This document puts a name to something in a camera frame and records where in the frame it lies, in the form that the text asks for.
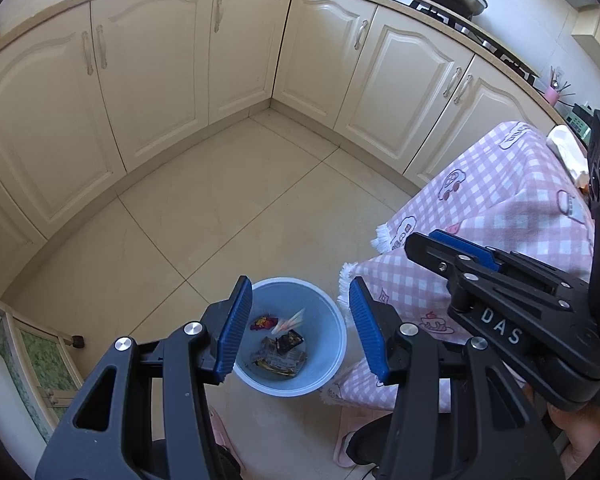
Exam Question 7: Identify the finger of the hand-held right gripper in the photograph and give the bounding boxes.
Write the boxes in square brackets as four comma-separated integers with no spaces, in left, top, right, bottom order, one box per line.
[404,231,589,322]
[429,228,590,294]

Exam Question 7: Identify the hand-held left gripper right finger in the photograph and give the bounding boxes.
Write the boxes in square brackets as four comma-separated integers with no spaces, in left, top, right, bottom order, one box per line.
[349,277,566,480]

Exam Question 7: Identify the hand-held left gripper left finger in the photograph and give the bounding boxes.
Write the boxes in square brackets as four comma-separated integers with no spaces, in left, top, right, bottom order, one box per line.
[35,275,253,480]

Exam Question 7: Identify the blue plastic trash bin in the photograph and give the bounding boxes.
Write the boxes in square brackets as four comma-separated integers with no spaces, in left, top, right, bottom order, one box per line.
[232,277,349,399]

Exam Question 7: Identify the cream snack wrapper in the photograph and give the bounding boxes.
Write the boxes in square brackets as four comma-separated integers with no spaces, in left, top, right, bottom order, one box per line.
[561,148,590,182]

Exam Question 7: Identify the person's right hand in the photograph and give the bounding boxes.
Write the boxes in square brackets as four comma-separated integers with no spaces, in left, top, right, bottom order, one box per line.
[546,399,600,480]

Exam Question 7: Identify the small black wrapper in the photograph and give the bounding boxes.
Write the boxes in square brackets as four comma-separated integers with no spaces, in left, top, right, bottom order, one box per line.
[275,332,304,356]

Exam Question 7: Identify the white orange wrapper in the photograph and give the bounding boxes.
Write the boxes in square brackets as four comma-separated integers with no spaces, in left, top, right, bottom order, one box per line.
[271,308,306,336]

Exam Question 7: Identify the rubbish wrappers in bin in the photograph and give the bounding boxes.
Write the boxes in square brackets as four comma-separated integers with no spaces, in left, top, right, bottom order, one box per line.
[251,335,309,377]

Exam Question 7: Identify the pink checked tablecloth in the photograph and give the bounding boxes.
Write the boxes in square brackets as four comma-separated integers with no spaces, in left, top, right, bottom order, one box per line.
[320,120,597,412]

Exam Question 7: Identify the pink slipper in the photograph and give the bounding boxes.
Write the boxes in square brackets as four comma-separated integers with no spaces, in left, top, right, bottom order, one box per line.
[209,407,234,449]
[332,427,369,469]

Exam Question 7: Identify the person's right foot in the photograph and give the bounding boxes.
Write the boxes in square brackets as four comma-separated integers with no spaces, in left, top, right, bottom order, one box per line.
[347,417,399,480]

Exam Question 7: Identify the white crumpled tissue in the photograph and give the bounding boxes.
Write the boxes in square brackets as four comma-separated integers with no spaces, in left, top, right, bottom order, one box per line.
[547,125,584,158]

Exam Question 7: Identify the green electric cooker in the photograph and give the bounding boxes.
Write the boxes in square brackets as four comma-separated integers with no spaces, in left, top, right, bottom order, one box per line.
[565,102,595,142]

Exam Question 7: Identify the bundle of chopsticks and spoons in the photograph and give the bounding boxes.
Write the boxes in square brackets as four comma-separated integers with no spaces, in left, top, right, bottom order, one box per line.
[547,65,576,97]

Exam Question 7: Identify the green glass panel door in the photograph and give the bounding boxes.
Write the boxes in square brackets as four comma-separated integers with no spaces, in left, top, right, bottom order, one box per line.
[0,294,89,466]

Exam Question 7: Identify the black gas stove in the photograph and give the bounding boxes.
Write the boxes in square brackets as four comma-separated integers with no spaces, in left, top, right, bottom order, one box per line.
[409,0,537,87]

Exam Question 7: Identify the cream kitchen cabinet run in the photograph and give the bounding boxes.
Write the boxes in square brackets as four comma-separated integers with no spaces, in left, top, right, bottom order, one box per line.
[0,0,572,272]

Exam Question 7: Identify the cream lattice wall cabinet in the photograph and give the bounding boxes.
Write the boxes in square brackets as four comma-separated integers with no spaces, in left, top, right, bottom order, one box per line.
[571,7,600,74]

